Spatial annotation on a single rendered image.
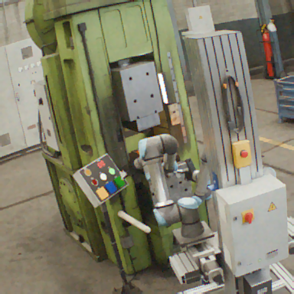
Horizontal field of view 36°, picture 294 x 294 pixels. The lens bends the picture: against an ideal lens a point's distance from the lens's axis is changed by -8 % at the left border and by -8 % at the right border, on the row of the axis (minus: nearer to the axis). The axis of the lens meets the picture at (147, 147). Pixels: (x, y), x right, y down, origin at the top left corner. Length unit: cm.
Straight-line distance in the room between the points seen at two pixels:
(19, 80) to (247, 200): 684
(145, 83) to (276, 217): 170
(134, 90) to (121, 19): 60
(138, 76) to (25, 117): 537
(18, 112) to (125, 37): 529
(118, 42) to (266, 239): 202
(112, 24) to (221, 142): 164
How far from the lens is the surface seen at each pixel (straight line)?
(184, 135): 417
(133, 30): 387
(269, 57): 1106
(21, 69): 880
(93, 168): 350
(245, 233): 250
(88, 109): 372
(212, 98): 243
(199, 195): 330
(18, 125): 890
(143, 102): 376
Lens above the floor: 226
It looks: 17 degrees down
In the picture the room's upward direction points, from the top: 12 degrees counter-clockwise
